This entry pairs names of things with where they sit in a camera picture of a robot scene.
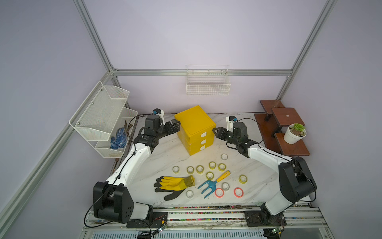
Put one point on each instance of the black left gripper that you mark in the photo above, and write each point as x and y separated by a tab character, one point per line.
176	128

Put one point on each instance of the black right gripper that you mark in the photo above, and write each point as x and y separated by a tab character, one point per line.
220	131

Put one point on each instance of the yellow plastic drawer cabinet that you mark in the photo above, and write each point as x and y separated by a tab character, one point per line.
196	129

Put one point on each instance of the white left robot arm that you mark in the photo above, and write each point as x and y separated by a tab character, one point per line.
112	199

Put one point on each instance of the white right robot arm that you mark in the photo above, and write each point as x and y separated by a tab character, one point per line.
295	178

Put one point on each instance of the clear tape roll top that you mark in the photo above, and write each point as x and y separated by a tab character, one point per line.
224	156

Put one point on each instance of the clear tape roll middle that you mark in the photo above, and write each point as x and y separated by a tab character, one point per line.
225	186

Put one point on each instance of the red tape roll right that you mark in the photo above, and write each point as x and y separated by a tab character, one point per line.
238	192

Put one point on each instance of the red tape roll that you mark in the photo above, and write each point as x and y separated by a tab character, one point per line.
219	192
238	192

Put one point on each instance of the red tape roll left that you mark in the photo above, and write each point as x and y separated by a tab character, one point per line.
219	192

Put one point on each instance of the clear tape roll by glove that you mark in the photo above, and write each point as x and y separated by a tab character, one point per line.
189	194

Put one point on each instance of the blue yellow garden fork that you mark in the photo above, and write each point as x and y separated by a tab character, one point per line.
211	185

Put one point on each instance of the brown wooden step shelf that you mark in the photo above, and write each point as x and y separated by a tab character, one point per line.
273	121

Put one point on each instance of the blue glove in shelf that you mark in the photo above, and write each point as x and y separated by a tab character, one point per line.
120	140

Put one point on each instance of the yellow black work glove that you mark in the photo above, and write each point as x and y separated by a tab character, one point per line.
173	185

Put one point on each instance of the white potted succulent plant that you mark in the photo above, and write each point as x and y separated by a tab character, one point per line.
294	133

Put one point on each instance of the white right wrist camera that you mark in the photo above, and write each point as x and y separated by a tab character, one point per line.
230	121

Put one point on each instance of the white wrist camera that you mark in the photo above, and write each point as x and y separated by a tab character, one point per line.
230	121
160	113

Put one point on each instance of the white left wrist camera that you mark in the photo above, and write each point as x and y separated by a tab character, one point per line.
160	113

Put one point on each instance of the white wire wall basket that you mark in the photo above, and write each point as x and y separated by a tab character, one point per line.
207	80

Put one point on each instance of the white mesh wall shelf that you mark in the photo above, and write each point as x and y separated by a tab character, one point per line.
106	112

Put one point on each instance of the metal base rail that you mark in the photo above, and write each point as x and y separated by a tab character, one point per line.
222	222

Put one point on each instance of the aluminium frame rail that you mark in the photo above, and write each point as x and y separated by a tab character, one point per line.
21	198

